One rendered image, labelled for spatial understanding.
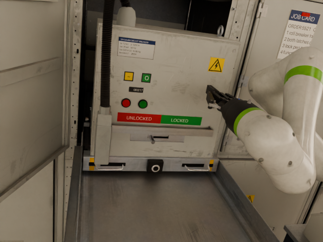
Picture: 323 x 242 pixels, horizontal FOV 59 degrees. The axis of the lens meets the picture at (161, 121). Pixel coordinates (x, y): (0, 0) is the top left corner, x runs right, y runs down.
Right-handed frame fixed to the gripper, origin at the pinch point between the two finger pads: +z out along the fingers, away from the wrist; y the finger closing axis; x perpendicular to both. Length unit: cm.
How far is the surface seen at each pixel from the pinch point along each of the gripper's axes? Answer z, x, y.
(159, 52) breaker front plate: 8.5, 9.8, -18.0
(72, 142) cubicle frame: 30, -37, -45
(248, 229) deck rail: -23.7, -38.0, 11.9
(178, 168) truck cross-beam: 7.3, -35.1, -3.7
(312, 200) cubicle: 30, -72, 95
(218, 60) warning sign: 8.4, 9.2, 3.7
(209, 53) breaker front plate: 8.5, 11.4, -0.1
